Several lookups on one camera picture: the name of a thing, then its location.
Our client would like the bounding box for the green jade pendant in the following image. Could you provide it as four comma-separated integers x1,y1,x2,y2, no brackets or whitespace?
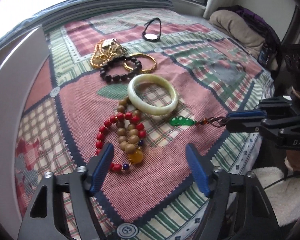
169,116,229,128

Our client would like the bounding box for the pale jade bangle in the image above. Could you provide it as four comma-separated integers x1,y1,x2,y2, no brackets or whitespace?
127,74,179,116

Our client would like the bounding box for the red bead bracelet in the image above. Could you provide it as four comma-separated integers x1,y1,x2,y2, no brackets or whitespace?
95,112,147,172

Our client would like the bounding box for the tan wooden bead bracelet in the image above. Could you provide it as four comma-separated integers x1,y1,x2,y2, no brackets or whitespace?
116,97,145,165

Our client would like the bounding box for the black leather wristwatch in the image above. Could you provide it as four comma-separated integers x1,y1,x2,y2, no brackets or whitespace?
142,17,162,42

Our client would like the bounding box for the gold bangle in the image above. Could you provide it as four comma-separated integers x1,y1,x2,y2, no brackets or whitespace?
123,53,158,74

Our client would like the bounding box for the dark wooden bead bracelet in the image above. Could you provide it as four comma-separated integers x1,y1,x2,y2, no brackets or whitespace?
99,55,143,84

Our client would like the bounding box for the gold chain necklace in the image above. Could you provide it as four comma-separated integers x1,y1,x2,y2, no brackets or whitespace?
90,37,128,70

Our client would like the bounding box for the person's right hand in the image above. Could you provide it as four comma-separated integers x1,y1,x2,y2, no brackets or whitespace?
285,87,300,171

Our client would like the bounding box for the white fleece sleeve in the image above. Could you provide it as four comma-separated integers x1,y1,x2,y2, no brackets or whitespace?
253,167,300,226

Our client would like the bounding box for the black smartphone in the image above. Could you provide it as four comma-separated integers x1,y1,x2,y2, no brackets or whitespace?
257,43,272,67

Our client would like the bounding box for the beige cushion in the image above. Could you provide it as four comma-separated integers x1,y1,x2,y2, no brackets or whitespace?
209,10,265,59

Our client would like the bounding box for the patchwork plaid cloth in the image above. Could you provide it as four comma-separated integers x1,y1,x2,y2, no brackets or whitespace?
15,9,274,239

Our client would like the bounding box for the white cardboard box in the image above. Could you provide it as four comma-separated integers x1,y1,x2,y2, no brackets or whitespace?
0,27,50,239

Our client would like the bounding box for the black cable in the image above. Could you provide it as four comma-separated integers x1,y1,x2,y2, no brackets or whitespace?
262,172,300,190

